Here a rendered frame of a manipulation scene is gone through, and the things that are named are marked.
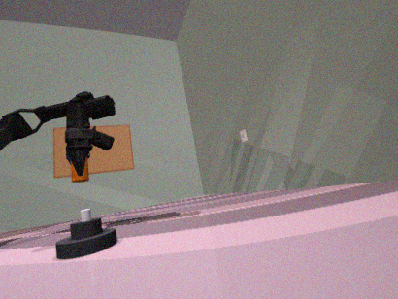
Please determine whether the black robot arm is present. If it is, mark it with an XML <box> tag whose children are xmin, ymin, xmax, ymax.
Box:
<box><xmin>0</xmin><ymin>91</ymin><xmax>116</xmax><ymax>150</ymax></box>

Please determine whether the black round pedestal with silver shaft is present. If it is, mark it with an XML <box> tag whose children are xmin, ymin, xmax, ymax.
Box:
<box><xmin>55</xmin><ymin>209</ymin><xmax>117</xmax><ymax>260</ymax></box>

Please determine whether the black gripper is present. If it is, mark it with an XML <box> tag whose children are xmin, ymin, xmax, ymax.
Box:
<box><xmin>64</xmin><ymin>117</ymin><xmax>95</xmax><ymax>176</ymax></box>

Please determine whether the orange tapered knob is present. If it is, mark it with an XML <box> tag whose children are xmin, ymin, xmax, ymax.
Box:
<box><xmin>71</xmin><ymin>158</ymin><xmax>89</xmax><ymax>183</ymax></box>

